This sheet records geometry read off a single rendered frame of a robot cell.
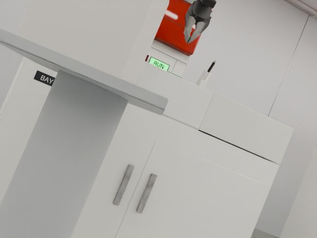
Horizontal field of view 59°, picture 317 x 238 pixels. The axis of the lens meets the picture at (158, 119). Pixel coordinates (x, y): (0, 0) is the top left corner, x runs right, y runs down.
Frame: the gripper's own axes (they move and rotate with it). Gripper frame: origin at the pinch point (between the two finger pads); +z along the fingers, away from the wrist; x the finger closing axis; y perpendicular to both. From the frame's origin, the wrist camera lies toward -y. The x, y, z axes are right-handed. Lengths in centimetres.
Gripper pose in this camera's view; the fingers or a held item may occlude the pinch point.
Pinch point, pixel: (189, 38)
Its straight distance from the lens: 104.6
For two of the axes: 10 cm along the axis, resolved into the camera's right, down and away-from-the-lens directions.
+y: -1.9, -0.5, 9.8
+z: -3.9, 9.2, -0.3
